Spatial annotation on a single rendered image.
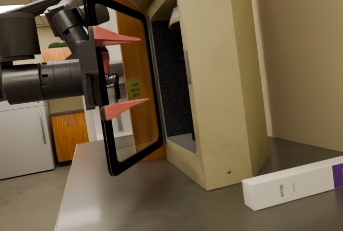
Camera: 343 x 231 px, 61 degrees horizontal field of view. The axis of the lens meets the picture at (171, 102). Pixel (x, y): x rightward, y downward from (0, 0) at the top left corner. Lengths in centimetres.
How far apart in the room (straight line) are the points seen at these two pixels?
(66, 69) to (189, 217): 31
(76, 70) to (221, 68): 31
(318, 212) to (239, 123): 23
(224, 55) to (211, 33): 6
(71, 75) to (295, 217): 40
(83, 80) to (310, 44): 70
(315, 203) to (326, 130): 42
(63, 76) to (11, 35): 8
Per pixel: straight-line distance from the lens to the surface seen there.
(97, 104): 49
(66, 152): 567
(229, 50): 64
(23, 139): 559
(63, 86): 45
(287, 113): 107
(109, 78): 65
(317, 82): 95
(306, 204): 57
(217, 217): 53
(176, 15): 73
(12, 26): 46
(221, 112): 63
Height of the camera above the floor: 117
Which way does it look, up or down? 3 degrees down
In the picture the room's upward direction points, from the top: 8 degrees counter-clockwise
